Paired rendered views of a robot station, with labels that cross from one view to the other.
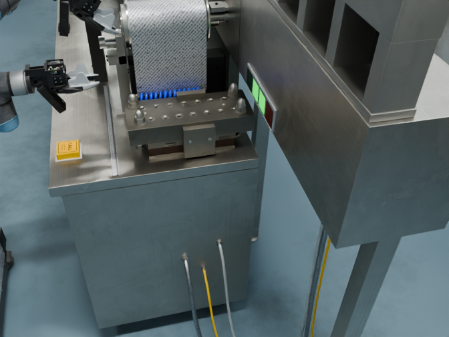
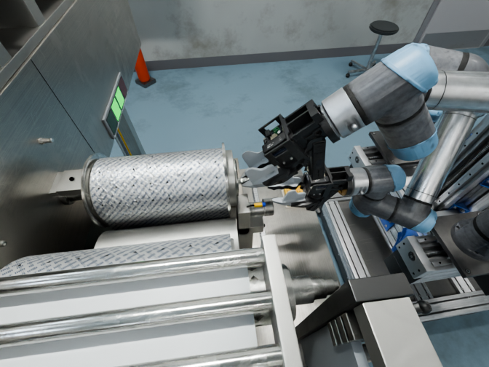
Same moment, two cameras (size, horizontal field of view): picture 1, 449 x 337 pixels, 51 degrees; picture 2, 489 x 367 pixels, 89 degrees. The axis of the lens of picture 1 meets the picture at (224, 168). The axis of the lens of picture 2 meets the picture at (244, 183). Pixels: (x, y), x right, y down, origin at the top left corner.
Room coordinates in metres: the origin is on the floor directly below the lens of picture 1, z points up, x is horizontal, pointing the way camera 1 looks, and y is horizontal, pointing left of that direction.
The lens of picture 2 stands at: (1.70, 0.40, 1.65)
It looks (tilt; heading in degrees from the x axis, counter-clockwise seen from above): 53 degrees down; 188
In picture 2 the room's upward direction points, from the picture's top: straight up
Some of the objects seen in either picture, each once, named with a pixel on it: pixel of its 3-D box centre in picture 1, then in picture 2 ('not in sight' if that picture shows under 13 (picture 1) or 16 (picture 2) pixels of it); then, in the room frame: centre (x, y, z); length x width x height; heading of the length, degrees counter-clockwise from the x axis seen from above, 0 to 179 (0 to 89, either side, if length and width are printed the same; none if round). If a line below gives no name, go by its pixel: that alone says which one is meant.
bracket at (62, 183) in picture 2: (218, 5); (70, 181); (1.47, 0.04, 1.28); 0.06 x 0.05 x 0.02; 105
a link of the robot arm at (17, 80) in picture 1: (21, 82); (353, 182); (1.25, 0.63, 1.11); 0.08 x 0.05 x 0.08; 15
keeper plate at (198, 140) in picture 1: (199, 141); not in sight; (1.17, 0.08, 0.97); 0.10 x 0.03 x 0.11; 105
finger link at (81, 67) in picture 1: (82, 71); (289, 196); (1.32, 0.46, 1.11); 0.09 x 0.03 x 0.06; 114
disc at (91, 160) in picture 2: (204, 17); (103, 190); (1.46, 0.08, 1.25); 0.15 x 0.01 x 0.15; 15
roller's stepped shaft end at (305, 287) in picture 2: not in sight; (313, 287); (1.61, 0.47, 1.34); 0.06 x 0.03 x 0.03; 105
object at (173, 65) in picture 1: (171, 68); not in sight; (1.37, 0.18, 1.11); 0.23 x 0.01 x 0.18; 105
